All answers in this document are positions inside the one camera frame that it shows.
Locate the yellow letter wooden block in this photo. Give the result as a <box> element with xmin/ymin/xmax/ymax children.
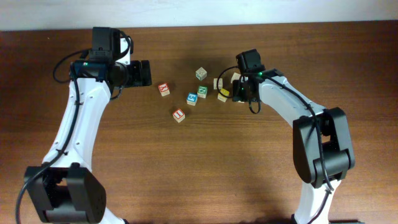
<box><xmin>218</xmin><ymin>88</ymin><xmax>229</xmax><ymax>102</ymax></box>

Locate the blue number 5 block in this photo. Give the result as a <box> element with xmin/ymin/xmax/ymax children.
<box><xmin>186</xmin><ymin>93</ymin><xmax>198</xmax><ymax>106</ymax></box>

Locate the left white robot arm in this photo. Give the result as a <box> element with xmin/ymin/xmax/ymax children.
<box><xmin>16</xmin><ymin>37</ymin><xmax>151</xmax><ymax>223</ymax></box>

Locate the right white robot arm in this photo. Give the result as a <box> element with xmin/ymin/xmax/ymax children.
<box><xmin>233</xmin><ymin>69</ymin><xmax>355</xmax><ymax>223</ymax></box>

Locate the plain wooden block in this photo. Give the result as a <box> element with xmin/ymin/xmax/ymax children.
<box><xmin>231</xmin><ymin>73</ymin><xmax>241</xmax><ymax>83</ymax></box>

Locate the letter K wooden block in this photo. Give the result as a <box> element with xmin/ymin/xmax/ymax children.
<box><xmin>213</xmin><ymin>78</ymin><xmax>223</xmax><ymax>90</ymax></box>

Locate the red letter Y block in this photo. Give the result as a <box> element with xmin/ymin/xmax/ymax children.
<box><xmin>158</xmin><ymin>83</ymin><xmax>170</xmax><ymax>96</ymax></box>

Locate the green letter N block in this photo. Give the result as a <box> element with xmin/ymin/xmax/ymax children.
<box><xmin>197</xmin><ymin>85</ymin><xmax>208</xmax><ymax>98</ymax></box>

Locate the green letter V block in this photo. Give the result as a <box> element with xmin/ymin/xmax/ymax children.
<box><xmin>195</xmin><ymin>67</ymin><xmax>207</xmax><ymax>81</ymax></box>

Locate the red letter I block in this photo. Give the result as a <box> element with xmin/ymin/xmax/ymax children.
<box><xmin>172</xmin><ymin>108</ymin><xmax>185</xmax><ymax>123</ymax></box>

